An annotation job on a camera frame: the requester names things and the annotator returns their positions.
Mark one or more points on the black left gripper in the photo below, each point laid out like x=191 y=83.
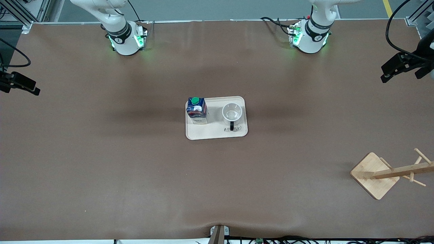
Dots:
x=421 y=58

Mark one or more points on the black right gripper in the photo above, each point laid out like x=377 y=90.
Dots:
x=4 y=81

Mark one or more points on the blue milk carton green cap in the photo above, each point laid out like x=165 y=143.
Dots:
x=197 y=110

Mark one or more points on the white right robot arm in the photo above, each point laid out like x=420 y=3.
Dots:
x=119 y=37

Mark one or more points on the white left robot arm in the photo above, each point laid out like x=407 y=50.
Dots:
x=313 y=37

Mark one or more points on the wooden cup rack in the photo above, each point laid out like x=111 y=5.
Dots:
x=374 y=176

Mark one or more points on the cream rabbit print tray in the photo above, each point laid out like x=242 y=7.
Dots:
x=217 y=130

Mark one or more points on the aluminium frame post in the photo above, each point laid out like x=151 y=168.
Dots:
x=20 y=15
x=418 y=17

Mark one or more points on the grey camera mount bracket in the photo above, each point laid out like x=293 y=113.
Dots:
x=218 y=234

